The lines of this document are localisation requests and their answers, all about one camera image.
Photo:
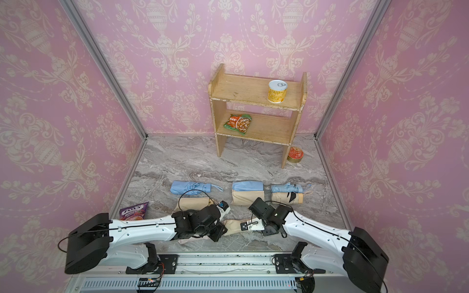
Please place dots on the purple snack bag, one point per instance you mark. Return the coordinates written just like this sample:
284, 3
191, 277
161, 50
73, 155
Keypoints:
135, 212

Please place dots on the red round tin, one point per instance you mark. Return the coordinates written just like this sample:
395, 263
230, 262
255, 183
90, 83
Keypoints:
295, 154

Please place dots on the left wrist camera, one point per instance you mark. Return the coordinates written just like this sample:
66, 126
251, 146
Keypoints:
223, 208

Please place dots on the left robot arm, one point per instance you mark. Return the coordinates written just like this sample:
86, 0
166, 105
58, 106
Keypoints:
102, 241

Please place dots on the wooden two-tier shelf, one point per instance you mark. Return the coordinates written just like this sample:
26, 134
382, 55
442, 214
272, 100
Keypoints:
231, 94

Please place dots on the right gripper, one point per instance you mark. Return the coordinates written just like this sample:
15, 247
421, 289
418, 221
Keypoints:
266, 232

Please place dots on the beige sleeved umbrella left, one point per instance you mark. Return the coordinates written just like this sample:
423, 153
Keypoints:
193, 203

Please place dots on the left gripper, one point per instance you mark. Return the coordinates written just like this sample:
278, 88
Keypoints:
221, 230

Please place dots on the aluminium front rail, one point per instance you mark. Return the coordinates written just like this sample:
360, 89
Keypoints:
211, 273

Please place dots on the yellow can white lid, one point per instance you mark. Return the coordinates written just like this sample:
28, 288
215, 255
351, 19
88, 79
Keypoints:
277, 91

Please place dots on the blue sleeved umbrella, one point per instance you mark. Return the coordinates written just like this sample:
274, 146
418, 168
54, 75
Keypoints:
192, 188

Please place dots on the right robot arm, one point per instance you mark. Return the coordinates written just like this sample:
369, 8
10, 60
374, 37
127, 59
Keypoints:
353, 254

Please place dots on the orange green snack packet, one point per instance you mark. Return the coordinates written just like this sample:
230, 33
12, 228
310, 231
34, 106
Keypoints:
239, 123

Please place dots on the pink sleeved umbrella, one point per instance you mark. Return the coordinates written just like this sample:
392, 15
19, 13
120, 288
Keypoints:
192, 239

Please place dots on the beige umbrella sleeve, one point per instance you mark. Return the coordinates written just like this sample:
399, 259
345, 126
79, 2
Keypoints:
246, 198
232, 226

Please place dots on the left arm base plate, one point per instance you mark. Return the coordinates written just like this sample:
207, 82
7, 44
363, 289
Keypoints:
156, 263

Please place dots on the blue umbrella sleeve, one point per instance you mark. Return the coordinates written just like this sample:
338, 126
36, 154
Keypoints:
245, 186

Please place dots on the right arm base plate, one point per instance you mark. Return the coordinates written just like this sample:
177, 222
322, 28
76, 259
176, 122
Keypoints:
290, 263

